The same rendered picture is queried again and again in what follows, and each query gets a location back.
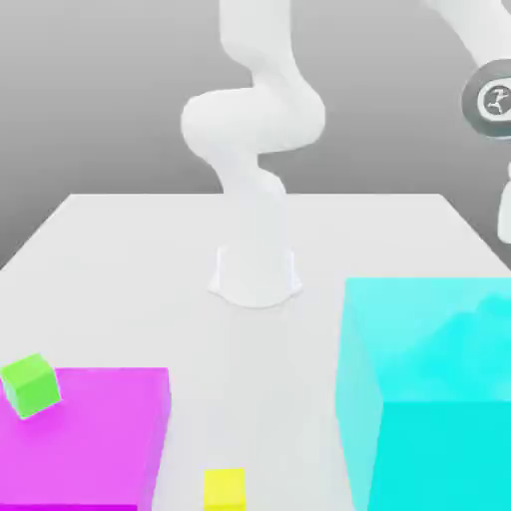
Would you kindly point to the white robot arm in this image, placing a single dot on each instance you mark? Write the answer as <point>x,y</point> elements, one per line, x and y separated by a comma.
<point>255,119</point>

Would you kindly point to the small yellow cube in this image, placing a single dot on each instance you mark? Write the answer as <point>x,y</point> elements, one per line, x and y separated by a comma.
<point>224,490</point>

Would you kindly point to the small green cube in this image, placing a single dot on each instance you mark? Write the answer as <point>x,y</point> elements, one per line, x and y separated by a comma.
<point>32,385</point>

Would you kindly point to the large cyan box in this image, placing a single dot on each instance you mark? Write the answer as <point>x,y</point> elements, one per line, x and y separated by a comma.
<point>431,399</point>

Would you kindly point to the large magenta box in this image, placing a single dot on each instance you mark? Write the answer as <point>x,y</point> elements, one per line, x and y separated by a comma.
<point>96,439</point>

